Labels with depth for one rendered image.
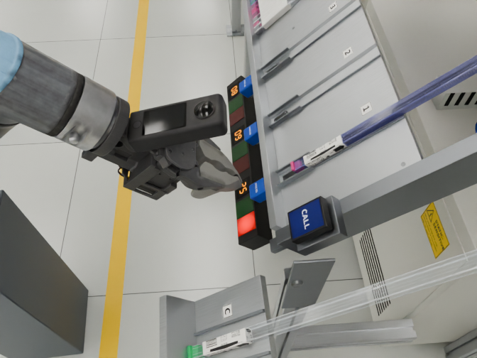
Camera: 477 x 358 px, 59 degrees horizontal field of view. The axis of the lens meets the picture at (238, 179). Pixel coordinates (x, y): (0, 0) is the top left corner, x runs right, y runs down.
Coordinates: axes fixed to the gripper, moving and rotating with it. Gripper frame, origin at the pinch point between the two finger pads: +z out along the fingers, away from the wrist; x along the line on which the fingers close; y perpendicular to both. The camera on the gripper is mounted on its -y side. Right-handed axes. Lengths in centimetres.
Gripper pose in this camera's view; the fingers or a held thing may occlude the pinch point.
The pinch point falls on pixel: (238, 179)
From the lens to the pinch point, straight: 59.2
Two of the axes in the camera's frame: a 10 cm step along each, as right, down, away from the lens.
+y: -7.1, 4.4, 5.5
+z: 7.0, 3.6, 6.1
